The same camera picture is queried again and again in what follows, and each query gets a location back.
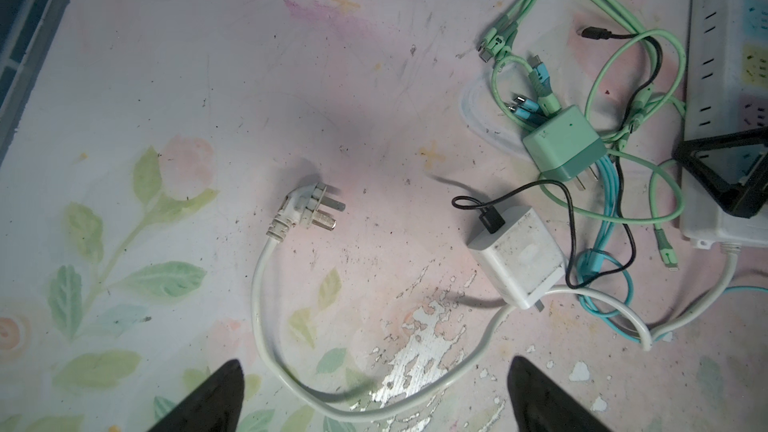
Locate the green charger adapter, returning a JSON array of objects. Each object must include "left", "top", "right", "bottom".
[{"left": 522, "top": 106, "right": 607, "bottom": 191}]

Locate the white charger adapter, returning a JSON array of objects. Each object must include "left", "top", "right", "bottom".
[{"left": 468, "top": 206, "right": 567, "bottom": 310}]

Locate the teal usb cable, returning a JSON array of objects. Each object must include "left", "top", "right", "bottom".
[{"left": 575, "top": 155, "right": 768, "bottom": 346}]

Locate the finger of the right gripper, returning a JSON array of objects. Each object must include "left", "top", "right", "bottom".
[{"left": 673, "top": 127, "right": 767, "bottom": 218}]

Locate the white three-pin plug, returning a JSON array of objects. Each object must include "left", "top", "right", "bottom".
[{"left": 266, "top": 182, "right": 346, "bottom": 242}]

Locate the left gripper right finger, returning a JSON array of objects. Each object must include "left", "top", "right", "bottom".
[{"left": 507, "top": 356, "right": 609, "bottom": 432}]

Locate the light green usb cable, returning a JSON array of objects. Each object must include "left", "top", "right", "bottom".
[{"left": 476, "top": 0, "right": 688, "bottom": 268}]

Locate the black usb cable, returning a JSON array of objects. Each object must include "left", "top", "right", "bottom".
[{"left": 451, "top": 26, "right": 664, "bottom": 290}]

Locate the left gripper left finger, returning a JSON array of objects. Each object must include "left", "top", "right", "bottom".
[{"left": 150, "top": 359, "right": 245, "bottom": 432}]

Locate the white power strip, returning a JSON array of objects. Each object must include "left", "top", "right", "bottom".
[{"left": 681, "top": 0, "right": 767, "bottom": 249}]

